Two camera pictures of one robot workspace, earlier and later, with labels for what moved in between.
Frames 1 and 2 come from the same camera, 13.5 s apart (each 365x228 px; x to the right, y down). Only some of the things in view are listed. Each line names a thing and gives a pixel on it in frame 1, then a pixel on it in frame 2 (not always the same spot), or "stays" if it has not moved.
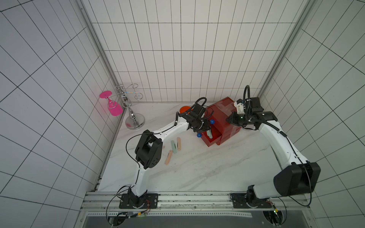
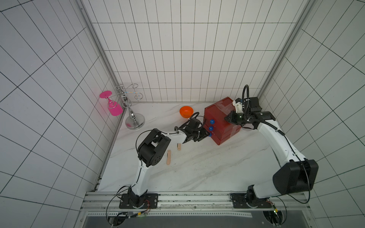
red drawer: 216,135 → 221,137
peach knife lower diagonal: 168,157 stays
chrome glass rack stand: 133,121 stays
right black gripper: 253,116 stays
